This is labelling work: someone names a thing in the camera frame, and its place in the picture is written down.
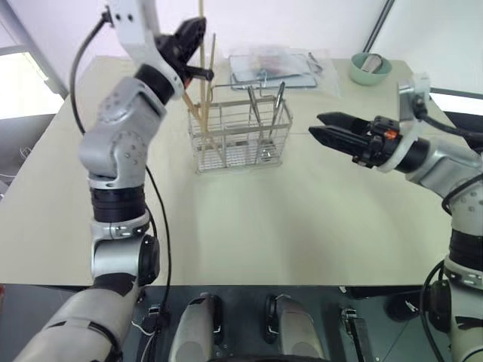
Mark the black slanted frame bar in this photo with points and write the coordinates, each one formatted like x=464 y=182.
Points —
x=377 y=26

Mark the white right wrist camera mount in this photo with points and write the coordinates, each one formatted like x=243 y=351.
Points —
x=409 y=109

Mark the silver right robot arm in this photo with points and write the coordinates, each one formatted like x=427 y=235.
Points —
x=445 y=166

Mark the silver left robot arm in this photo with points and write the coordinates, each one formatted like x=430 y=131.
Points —
x=113 y=151

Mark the clear plastic tray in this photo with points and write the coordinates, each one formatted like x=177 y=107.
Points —
x=332 y=81

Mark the grey rounded robot leg cover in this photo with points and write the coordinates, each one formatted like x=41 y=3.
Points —
x=194 y=328
x=298 y=328

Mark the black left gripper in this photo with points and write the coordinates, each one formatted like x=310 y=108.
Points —
x=171 y=47

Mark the black flat bracket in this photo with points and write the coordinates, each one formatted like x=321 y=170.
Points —
x=358 y=335

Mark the wooden chopstick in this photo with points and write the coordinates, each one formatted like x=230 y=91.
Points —
x=211 y=60
x=196 y=111

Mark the pale green bowl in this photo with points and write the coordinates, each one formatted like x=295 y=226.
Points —
x=358 y=75

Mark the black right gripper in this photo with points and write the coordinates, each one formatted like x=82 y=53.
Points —
x=379 y=141

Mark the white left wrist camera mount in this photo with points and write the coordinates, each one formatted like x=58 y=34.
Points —
x=130 y=34

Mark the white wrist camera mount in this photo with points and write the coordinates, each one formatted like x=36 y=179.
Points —
x=130 y=34
x=409 y=109

